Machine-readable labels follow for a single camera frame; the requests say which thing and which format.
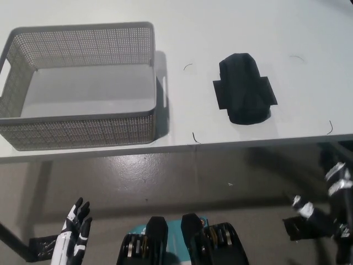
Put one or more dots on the black table foot bar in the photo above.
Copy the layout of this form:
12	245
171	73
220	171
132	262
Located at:
12	238

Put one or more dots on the grey table leg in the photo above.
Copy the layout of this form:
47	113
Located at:
41	193

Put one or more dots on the black floor tape piece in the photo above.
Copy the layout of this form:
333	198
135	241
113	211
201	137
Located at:
41	248
296	227

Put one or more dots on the black cloth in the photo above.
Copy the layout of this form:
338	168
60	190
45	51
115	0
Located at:
244	91

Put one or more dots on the grey perforated plastic basket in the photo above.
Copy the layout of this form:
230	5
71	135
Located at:
82	129

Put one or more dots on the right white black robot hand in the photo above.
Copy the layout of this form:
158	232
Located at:
339	204

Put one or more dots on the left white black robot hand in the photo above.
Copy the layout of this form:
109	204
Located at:
70	234

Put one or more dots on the black teal robot torso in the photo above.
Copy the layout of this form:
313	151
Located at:
220	243

